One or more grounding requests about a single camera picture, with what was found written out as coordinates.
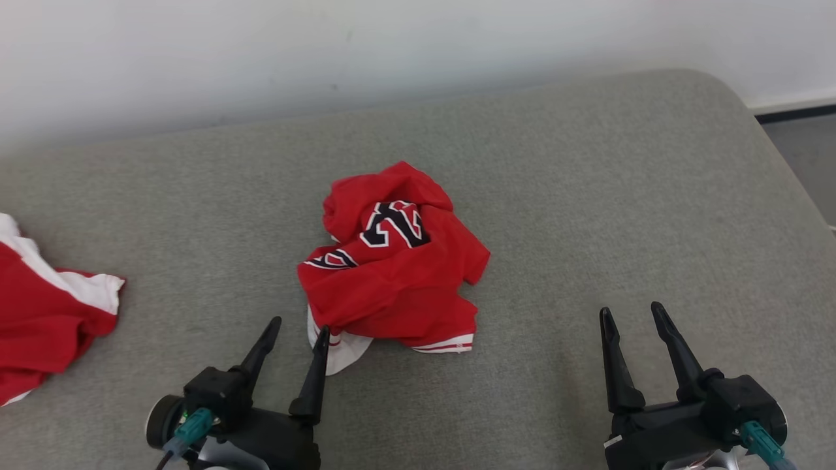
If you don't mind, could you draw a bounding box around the red jersey with number print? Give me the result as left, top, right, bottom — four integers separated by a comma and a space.
297, 161, 490, 376

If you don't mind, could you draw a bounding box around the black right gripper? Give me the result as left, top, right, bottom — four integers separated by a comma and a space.
600, 301, 747, 470

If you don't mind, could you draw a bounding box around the grey fabric sofa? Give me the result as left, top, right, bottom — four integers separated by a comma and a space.
0, 69, 836, 470

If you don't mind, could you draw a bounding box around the teal plug right camera cable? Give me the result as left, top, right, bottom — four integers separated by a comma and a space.
741, 420, 796, 470

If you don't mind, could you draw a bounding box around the white wall skirting board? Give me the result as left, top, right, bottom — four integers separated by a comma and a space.
745, 95, 836, 117

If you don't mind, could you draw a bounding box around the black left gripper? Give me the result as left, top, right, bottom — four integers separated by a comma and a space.
216, 317, 330, 470

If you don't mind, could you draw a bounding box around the red garment with white panel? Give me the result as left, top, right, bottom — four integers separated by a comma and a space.
0, 213, 126, 407

